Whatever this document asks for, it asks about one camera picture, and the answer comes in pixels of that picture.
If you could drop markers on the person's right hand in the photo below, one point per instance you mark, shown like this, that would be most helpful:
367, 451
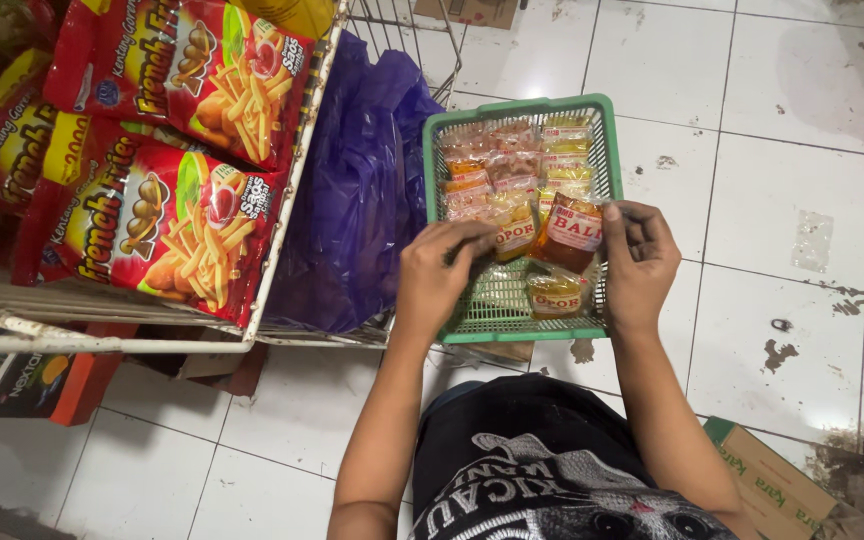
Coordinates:
646, 277

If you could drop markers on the person's left hand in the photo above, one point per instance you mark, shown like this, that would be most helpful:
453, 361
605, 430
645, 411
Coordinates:
432, 285

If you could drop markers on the person's left fingers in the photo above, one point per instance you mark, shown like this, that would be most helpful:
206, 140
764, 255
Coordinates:
469, 235

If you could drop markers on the yellow seasoning sachet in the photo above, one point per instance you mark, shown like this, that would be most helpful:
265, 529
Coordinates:
516, 234
554, 296

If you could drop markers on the red-brown seasoning sachet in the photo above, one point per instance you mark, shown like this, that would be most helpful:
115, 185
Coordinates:
571, 232

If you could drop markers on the pile of small spice packs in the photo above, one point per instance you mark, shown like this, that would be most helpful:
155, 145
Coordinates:
503, 169

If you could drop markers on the green plastic basket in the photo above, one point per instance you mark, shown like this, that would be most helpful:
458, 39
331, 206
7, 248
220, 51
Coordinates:
503, 304

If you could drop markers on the purple plastic bag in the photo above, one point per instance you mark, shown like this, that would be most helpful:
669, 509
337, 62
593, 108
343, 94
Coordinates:
361, 187

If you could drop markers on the flat brown cardboard piece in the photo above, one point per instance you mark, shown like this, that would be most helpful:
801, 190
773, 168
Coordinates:
469, 11

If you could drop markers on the person's black printed shirt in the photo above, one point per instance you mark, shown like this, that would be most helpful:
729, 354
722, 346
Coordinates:
537, 472

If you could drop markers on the brown cardboard scrap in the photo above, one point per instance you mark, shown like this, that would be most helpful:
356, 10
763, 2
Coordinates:
222, 367

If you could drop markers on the yellow snack packet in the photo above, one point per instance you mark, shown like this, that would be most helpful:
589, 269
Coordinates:
289, 15

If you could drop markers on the red fries snack packet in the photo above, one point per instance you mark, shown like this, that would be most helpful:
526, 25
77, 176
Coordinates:
4, 142
192, 75
154, 225

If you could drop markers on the clear plastic wrapper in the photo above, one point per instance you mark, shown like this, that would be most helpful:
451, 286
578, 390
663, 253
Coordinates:
812, 240

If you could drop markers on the brown cardboard box green print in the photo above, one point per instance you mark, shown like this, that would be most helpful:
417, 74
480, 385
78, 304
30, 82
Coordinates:
769, 487

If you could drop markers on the black and orange biscuit box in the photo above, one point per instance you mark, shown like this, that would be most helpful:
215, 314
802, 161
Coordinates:
42, 386

